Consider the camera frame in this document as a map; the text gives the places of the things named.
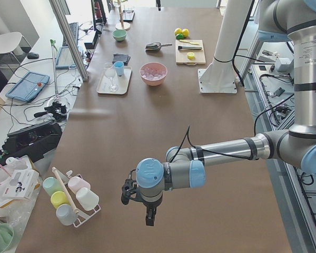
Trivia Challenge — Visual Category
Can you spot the yellow rack cup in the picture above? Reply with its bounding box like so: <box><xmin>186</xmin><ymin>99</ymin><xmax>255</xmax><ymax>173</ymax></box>
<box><xmin>51</xmin><ymin>191</ymin><xmax>69</xmax><ymax>209</ymax></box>

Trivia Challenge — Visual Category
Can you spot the wooden cutting board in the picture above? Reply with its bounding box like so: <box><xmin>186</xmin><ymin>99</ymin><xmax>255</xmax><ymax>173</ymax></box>
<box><xmin>175</xmin><ymin>40</ymin><xmax>206</xmax><ymax>65</ymax></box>

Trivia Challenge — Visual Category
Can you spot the black keyboard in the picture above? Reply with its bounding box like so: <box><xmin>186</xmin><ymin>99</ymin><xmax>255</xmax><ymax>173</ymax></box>
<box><xmin>61</xmin><ymin>22</ymin><xmax>80</xmax><ymax>47</ymax></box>

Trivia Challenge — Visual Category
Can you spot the left yellow lemon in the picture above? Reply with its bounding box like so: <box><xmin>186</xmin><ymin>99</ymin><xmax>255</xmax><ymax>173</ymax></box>
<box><xmin>174</xmin><ymin>27</ymin><xmax>182</xmax><ymax>35</ymax></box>

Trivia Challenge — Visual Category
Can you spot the black framed glass tray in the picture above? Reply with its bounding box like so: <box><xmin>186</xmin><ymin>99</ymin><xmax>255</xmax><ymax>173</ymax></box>
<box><xmin>122</xmin><ymin>10</ymin><xmax>135</xmax><ymax>22</ymax></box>

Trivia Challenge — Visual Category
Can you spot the white chair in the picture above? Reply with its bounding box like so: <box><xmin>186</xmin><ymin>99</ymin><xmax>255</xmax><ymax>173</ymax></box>
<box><xmin>0</xmin><ymin>32</ymin><xmax>24</xmax><ymax>63</ymax></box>

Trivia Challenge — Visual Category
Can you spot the wooden cup tree stand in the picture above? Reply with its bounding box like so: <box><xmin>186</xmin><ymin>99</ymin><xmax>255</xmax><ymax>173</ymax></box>
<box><xmin>113</xmin><ymin>0</ymin><xmax>131</xmax><ymax>31</ymax></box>

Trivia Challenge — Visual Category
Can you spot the wooden stick in rack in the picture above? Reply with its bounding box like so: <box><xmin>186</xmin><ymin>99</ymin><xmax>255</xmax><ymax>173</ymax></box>
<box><xmin>52</xmin><ymin>167</ymin><xmax>79</xmax><ymax>214</ymax></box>

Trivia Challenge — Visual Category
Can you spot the aluminium frame post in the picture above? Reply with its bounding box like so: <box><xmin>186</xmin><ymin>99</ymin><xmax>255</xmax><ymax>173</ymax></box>
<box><xmin>49</xmin><ymin>0</ymin><xmax>88</xmax><ymax>81</ymax></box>

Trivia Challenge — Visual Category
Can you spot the silver metal ice scoop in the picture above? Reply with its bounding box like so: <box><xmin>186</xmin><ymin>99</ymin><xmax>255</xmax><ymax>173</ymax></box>
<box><xmin>145</xmin><ymin>42</ymin><xmax>173</xmax><ymax>51</ymax></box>

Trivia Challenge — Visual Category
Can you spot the white wire cup rack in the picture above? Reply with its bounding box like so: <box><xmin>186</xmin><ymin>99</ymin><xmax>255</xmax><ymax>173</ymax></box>
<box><xmin>58</xmin><ymin>170</ymin><xmax>102</xmax><ymax>228</ymax></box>

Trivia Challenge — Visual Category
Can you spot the grey folded cloth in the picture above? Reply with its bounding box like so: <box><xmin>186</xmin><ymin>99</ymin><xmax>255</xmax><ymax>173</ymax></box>
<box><xmin>112</xmin><ymin>53</ymin><xmax>131</xmax><ymax>66</ymax></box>

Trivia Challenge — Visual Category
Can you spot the light blue cup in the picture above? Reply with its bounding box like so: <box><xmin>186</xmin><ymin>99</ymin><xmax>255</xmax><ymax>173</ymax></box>
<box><xmin>113</xmin><ymin>61</ymin><xmax>124</xmax><ymax>76</ymax></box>

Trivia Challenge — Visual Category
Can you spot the pink rack cup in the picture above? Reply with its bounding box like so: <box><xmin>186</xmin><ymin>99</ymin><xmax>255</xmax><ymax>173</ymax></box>
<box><xmin>67</xmin><ymin>176</ymin><xmax>91</xmax><ymax>194</ymax></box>

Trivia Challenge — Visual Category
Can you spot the yellow-green plastic knife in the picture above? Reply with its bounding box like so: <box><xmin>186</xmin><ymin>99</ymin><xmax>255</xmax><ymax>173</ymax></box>
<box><xmin>179</xmin><ymin>40</ymin><xmax>199</xmax><ymax>45</ymax></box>

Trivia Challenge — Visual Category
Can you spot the white product box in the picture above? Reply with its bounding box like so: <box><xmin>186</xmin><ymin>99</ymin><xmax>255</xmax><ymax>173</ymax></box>
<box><xmin>2</xmin><ymin>169</ymin><xmax>39</xmax><ymax>200</ymax></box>

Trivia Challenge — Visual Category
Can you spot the white rack cup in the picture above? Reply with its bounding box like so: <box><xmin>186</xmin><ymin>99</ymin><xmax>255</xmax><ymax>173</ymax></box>
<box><xmin>76</xmin><ymin>187</ymin><xmax>99</xmax><ymax>211</ymax></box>

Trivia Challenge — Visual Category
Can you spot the halved lemon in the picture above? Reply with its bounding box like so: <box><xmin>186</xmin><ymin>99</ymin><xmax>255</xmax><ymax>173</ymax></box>
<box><xmin>187</xmin><ymin>52</ymin><xmax>195</xmax><ymax>59</ymax></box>

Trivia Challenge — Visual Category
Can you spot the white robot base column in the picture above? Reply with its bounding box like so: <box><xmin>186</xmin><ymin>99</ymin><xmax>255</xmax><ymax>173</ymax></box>
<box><xmin>198</xmin><ymin>0</ymin><xmax>254</xmax><ymax>94</ymax></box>

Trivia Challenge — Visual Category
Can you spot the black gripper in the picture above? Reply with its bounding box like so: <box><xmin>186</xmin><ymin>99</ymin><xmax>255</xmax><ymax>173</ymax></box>
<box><xmin>121</xmin><ymin>170</ymin><xmax>155</xmax><ymax>226</ymax></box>

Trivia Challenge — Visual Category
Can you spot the black equipment case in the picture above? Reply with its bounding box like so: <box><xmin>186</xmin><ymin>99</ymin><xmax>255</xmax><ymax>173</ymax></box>
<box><xmin>0</xmin><ymin>121</ymin><xmax>62</xmax><ymax>165</ymax></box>

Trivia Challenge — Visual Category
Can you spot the mint green rack cup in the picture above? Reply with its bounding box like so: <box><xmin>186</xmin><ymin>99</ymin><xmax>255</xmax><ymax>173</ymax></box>
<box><xmin>42</xmin><ymin>177</ymin><xmax>62</xmax><ymax>197</ymax></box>

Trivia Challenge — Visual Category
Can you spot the grey-blue rack cup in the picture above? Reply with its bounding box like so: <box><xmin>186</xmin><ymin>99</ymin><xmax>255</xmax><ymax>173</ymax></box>
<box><xmin>56</xmin><ymin>203</ymin><xmax>78</xmax><ymax>226</ymax></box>

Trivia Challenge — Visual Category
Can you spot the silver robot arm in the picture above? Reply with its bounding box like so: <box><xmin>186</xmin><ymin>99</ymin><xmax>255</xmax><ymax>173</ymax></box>
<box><xmin>121</xmin><ymin>1</ymin><xmax>316</xmax><ymax>226</ymax></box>

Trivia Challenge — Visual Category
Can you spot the black computer mouse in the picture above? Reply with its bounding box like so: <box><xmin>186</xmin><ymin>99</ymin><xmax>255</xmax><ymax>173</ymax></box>
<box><xmin>27</xmin><ymin>52</ymin><xmax>39</xmax><ymax>60</ymax></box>

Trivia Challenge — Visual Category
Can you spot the clear wine glass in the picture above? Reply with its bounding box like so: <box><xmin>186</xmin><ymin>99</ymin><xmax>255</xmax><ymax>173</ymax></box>
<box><xmin>104</xmin><ymin>63</ymin><xmax>118</xmax><ymax>92</ymax></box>

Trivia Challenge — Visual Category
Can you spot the clear ice cubes pile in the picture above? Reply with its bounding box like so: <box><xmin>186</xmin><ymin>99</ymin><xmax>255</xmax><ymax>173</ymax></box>
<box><xmin>140</xmin><ymin>66</ymin><xmax>166</xmax><ymax>81</ymax></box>

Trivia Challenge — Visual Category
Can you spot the upper blue teach pendant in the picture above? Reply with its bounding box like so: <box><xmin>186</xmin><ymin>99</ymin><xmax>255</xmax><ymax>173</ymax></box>
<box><xmin>5</xmin><ymin>72</ymin><xmax>50</xmax><ymax>102</ymax></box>

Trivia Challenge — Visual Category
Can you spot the mint green bowl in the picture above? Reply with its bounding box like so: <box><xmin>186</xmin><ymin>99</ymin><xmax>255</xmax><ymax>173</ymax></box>
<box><xmin>112</xmin><ymin>30</ymin><xmax>127</xmax><ymax>42</ymax></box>

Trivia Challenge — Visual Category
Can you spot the pink bowl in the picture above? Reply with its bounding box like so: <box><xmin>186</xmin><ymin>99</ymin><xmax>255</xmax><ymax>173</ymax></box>
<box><xmin>139</xmin><ymin>62</ymin><xmax>167</xmax><ymax>86</ymax></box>

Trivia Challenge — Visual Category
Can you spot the beige serving tray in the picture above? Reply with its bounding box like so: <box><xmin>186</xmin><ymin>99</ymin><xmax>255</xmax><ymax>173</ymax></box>
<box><xmin>96</xmin><ymin>66</ymin><xmax>132</xmax><ymax>95</ymax></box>

